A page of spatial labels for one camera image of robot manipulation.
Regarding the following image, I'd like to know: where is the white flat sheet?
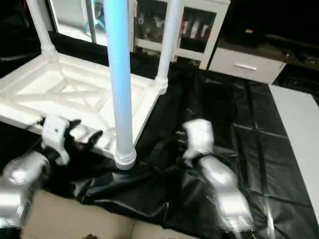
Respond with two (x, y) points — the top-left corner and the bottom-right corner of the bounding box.
(269, 84), (319, 220)

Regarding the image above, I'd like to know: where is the white plastic table leg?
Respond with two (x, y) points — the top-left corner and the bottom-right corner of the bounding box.
(26, 0), (60, 63)
(154, 0), (183, 91)
(102, 0), (137, 165)

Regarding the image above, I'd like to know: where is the black work surface mat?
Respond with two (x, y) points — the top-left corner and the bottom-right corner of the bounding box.
(0, 30), (319, 239)

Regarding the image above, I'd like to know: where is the white plastic table top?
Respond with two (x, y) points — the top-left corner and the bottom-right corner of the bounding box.
(0, 52), (169, 171)

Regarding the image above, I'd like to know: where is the white glass door cabinet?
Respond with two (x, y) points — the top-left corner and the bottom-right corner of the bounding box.
(131, 0), (231, 70)

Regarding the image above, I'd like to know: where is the colourful background box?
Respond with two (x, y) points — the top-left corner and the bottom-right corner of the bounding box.
(80, 0), (108, 40)

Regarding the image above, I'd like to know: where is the white drawer unit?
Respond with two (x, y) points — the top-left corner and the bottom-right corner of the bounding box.
(208, 47), (287, 84)

